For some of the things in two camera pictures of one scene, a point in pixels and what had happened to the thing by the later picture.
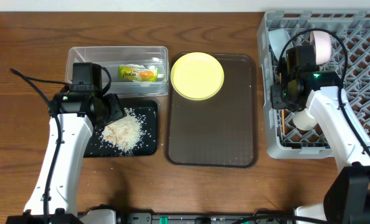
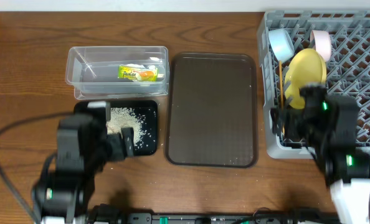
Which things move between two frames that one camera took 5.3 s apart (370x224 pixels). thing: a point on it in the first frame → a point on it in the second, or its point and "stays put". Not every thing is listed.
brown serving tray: [222, 130] stays put
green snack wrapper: [131, 73] stays put
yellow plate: [197, 76] → [306, 66]
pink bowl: [322, 41] stays put
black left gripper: [116, 109] → [118, 146]
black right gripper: [278, 103] → [295, 116]
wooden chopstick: [283, 111] stays put
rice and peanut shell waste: [124, 134] stays put
